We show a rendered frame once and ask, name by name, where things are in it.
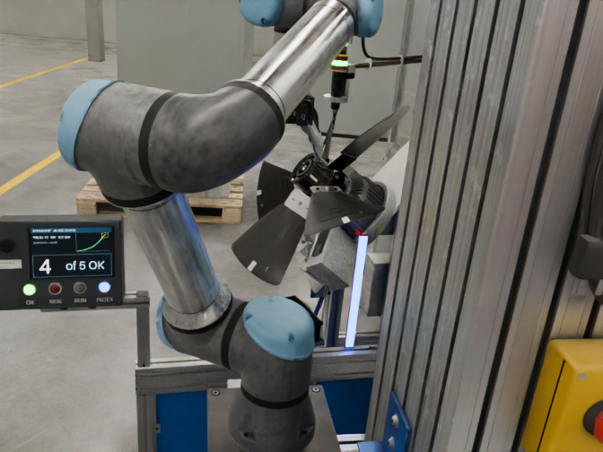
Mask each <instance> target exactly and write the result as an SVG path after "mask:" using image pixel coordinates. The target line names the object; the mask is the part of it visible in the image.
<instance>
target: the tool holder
mask: <svg viewBox="0 0 603 452"><path fill-rule="evenodd" d="M354 71H355V65H352V64H350V65H347V69H346V72H345V79H344V88H343V92H342V97H340V98H338V97H332V96H330V94H325V95H324V96H323V97H324V98H323V100H325V101H329V102H335V103H346V102H348V97H347V96H348V94H349V86H350V79H354Z"/></svg>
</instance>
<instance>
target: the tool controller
mask: <svg viewBox="0 0 603 452"><path fill-rule="evenodd" d="M55 254H57V270H58V277H55V278H32V258H31V255H55ZM102 281H108V282H109V283H110V285H111V289H110V291H108V292H106V293H103V292H100V291H99V289H98V285H99V283H100V282H102ZM77 282H83V283H85V284H86V286H87V289H86V291H85V292H84V293H82V294H78V293H76V292H75V291H74V284H75V283H77ZM26 283H33V284H34V285H35V286H36V288H37V291H36V293H35V294H33V295H31V296H28V295H25V294H24V293H23V290H22V289H23V286H24V285H25V284H26ZM51 283H59V284H60V285H61V286H62V291H61V292H60V293H59V294H57V295H53V294H51V293H50V292H49V291H48V287H49V285H50V284H51ZM124 296H125V261H124V218H123V215H122V214H44V215H2V216H0V310H21V309H61V310H65V309H68V308H84V307H88V309H96V307H105V306H121V305H122V304H123V300H124Z"/></svg>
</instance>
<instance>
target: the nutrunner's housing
mask: <svg viewBox="0 0 603 452"><path fill-rule="evenodd" d="M344 79H345V72H335V71H332V78H331V93H330V96H332V97H338V98H340V97H342V92H343V88H344ZM339 106H340V103H335V102H331V106H330V108H331V109H339Z"/></svg>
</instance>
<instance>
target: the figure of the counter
mask: <svg viewBox="0 0 603 452"><path fill-rule="evenodd" d="M31 258H32V278H55V277H58V270H57V254H55V255H31Z"/></svg>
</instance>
